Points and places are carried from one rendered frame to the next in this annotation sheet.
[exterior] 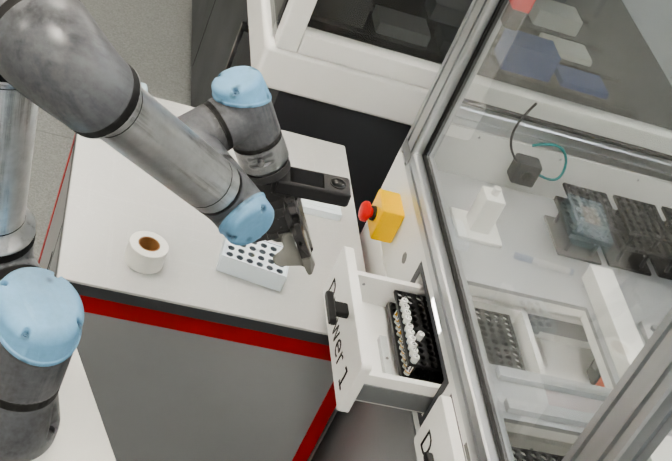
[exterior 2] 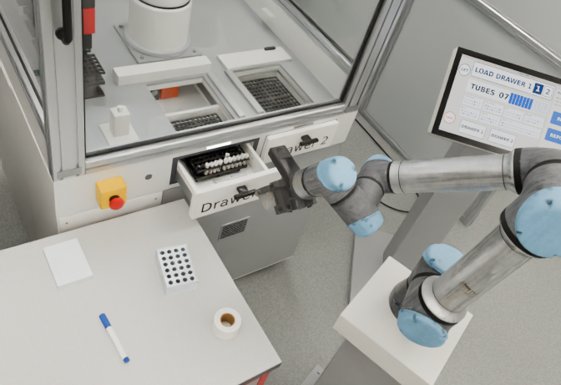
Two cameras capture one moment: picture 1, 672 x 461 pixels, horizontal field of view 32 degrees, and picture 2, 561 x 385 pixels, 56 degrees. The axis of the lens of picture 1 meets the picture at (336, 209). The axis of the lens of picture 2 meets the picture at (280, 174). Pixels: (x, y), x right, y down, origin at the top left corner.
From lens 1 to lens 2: 210 cm
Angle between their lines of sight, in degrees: 83
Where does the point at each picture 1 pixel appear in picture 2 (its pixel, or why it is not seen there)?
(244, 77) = (344, 164)
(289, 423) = not seen: hidden behind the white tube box
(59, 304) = (443, 251)
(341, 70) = not seen: outside the picture
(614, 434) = (385, 35)
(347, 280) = (223, 188)
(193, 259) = (198, 303)
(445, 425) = (284, 137)
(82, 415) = (380, 281)
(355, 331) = (260, 177)
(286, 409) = not seen: hidden behind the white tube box
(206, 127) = (362, 190)
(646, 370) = (391, 10)
